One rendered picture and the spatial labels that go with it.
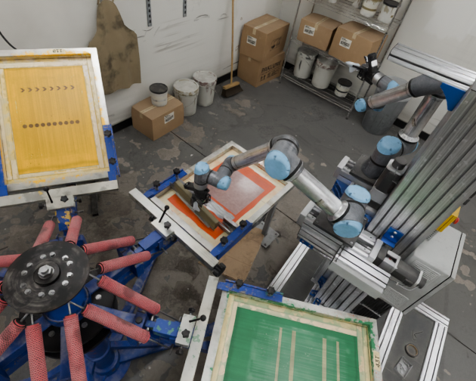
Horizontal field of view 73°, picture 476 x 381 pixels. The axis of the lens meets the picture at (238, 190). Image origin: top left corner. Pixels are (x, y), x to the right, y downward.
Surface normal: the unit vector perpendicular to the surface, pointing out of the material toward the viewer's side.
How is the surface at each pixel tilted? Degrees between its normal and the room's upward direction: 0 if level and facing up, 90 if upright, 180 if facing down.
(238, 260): 0
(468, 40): 90
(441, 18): 90
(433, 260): 0
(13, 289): 0
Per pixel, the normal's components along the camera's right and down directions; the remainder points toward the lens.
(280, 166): -0.51, 0.57
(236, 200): 0.13, -0.66
